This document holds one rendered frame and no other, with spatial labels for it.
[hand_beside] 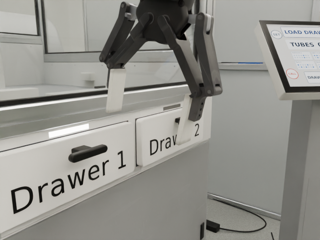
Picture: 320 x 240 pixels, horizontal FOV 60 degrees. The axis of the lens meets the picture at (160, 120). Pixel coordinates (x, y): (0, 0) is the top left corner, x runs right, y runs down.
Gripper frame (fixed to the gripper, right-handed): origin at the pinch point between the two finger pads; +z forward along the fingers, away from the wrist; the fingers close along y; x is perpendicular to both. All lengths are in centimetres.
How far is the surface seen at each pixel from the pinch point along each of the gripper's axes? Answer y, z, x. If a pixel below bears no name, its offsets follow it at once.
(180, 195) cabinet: 7.9, 32.8, -33.1
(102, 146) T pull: 7.8, 7.7, 0.6
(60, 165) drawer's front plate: 10.8, 10.7, 6.5
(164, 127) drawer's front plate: 11.0, 10.1, -22.5
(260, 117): 22, 33, -155
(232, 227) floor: 12, 102, -127
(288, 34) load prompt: 2, -18, -77
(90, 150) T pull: 7.8, 7.7, 3.2
